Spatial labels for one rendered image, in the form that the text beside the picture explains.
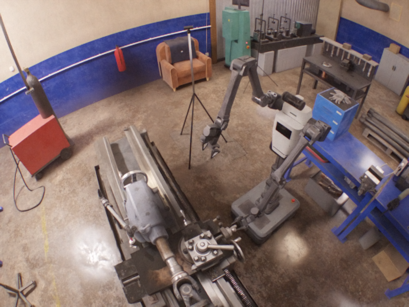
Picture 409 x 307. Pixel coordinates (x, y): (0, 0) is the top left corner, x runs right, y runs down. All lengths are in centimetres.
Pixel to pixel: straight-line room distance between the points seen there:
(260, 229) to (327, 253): 90
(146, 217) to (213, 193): 155
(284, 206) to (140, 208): 161
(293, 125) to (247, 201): 119
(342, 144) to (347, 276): 147
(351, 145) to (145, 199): 210
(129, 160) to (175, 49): 287
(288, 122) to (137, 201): 115
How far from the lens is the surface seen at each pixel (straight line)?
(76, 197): 341
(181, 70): 460
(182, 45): 476
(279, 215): 248
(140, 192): 156
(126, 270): 167
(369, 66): 449
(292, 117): 166
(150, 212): 145
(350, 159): 244
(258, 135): 361
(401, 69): 692
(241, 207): 246
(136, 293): 161
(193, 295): 125
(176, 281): 130
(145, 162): 218
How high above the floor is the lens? 239
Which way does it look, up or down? 47 degrees down
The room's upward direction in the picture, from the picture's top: 4 degrees counter-clockwise
